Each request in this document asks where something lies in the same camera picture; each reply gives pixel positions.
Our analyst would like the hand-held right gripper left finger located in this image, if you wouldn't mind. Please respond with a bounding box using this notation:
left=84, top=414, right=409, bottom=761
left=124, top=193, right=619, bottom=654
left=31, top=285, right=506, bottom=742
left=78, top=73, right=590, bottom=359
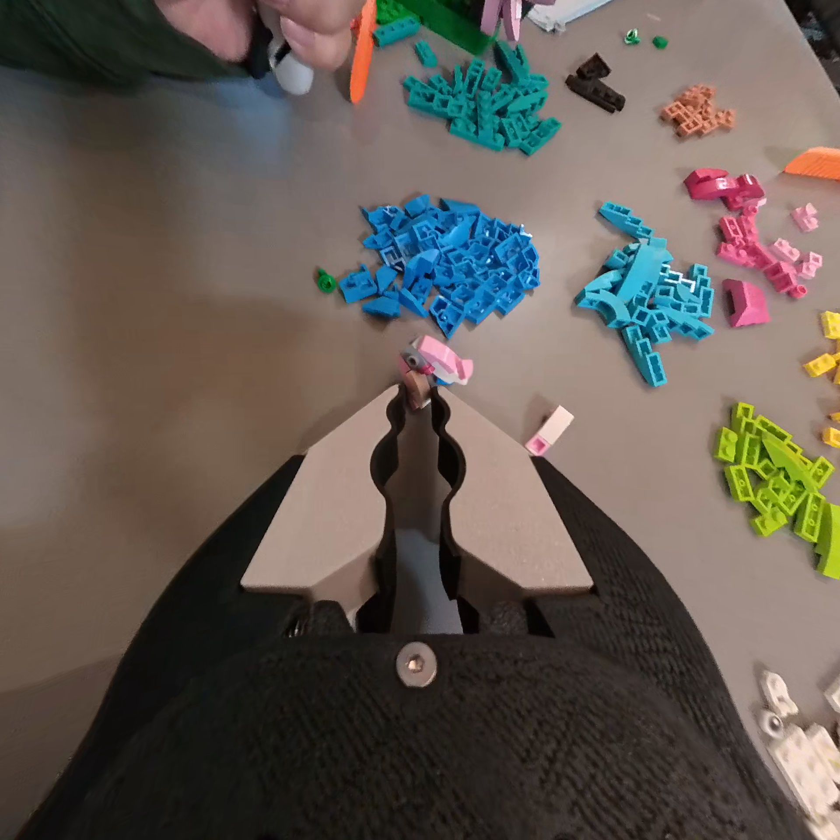
left=241, top=384, right=403, bottom=602

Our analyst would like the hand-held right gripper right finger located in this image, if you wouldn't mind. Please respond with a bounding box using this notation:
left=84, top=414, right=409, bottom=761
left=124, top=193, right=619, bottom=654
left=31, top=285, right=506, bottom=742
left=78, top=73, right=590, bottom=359
left=430, top=387, right=595, bottom=602

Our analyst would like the small pink lego assembly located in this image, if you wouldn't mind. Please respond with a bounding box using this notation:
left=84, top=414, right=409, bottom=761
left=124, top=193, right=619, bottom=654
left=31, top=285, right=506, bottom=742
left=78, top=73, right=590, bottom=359
left=399, top=333, right=475, bottom=412

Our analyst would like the person's left forearm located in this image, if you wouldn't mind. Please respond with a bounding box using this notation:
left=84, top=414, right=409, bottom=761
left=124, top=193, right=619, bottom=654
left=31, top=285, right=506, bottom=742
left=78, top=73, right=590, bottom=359
left=0, top=0, right=258, bottom=88

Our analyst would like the long orange lego piece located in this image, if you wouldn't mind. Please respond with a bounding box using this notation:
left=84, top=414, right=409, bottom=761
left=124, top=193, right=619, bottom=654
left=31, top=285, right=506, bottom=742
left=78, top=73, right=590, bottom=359
left=349, top=0, right=380, bottom=105

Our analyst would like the pink and white lego brick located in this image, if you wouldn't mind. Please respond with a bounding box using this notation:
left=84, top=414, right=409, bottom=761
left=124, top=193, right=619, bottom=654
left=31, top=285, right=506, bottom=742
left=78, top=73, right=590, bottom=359
left=524, top=405, right=576, bottom=458

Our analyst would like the green lego baseplate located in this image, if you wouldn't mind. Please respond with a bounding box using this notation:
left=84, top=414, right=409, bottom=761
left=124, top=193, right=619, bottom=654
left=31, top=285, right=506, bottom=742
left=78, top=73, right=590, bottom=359
left=375, top=0, right=501, bottom=57

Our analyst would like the pile of teal lego pieces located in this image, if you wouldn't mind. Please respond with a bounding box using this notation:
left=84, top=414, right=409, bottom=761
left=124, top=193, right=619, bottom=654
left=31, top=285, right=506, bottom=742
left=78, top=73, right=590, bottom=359
left=373, top=14, right=564, bottom=158

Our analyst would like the pink lego leaf build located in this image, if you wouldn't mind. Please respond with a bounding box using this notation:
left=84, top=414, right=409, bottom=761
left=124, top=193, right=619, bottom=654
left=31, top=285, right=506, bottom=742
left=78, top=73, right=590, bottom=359
left=478, top=0, right=555, bottom=44

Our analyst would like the pile of lime lego pieces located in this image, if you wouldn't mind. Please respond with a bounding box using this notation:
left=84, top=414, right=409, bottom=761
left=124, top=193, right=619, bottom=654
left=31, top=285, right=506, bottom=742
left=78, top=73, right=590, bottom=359
left=713, top=401, right=840, bottom=580

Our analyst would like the pile of light blue lego pieces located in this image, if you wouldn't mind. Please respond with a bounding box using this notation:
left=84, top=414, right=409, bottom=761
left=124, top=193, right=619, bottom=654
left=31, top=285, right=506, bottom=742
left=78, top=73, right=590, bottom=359
left=575, top=201, right=717, bottom=388

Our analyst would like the lego instruction booklet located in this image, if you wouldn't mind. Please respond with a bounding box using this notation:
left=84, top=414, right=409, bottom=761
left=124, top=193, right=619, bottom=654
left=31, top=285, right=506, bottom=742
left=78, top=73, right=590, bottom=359
left=525, top=0, right=615, bottom=34

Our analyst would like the black lego piece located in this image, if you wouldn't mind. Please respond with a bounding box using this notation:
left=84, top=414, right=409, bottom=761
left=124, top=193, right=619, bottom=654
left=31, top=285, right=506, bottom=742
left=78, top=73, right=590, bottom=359
left=577, top=82, right=627, bottom=114
left=566, top=53, right=616, bottom=94

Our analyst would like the magenta lego slope brick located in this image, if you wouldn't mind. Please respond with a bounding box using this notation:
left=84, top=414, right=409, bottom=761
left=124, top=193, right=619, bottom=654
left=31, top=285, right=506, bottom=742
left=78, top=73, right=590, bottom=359
left=721, top=278, right=770, bottom=328

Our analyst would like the pile of yellow lego pieces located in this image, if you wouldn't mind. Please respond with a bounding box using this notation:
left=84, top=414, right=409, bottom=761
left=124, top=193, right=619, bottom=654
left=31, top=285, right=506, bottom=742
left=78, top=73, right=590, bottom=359
left=803, top=309, right=840, bottom=451

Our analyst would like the pile of magenta lego pieces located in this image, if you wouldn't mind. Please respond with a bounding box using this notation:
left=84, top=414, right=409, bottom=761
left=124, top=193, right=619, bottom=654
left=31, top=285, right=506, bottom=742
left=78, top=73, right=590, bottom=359
left=683, top=168, right=810, bottom=301

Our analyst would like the pile of white lego pieces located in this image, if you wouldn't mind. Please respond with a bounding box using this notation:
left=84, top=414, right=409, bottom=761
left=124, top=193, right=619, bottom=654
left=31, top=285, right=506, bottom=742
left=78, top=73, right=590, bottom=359
left=753, top=668, right=840, bottom=840

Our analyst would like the pile of tan lego pieces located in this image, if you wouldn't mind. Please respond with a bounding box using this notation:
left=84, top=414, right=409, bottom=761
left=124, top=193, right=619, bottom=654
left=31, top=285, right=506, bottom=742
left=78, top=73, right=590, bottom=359
left=660, top=83, right=736, bottom=139

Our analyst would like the curved orange lego piece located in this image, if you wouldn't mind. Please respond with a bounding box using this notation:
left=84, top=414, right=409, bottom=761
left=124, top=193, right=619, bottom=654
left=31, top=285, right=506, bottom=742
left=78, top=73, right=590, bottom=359
left=784, top=147, right=840, bottom=182

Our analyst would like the person's left hand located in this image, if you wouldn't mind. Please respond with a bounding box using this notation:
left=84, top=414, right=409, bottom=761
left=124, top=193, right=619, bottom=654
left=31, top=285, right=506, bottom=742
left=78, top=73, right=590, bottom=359
left=157, top=0, right=366, bottom=72

